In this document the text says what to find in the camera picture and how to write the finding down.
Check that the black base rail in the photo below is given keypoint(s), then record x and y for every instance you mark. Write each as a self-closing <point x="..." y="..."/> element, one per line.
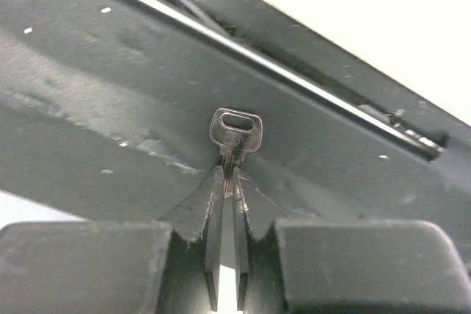
<point x="106" y="107"/>

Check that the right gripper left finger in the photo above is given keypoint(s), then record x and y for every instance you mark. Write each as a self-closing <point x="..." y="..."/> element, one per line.
<point x="166" y="266"/>

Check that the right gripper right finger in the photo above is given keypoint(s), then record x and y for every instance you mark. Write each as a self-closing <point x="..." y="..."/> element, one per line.
<point x="308" y="265"/>

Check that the silver key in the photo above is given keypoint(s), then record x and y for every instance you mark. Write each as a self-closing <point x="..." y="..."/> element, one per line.
<point x="236" y="133"/>

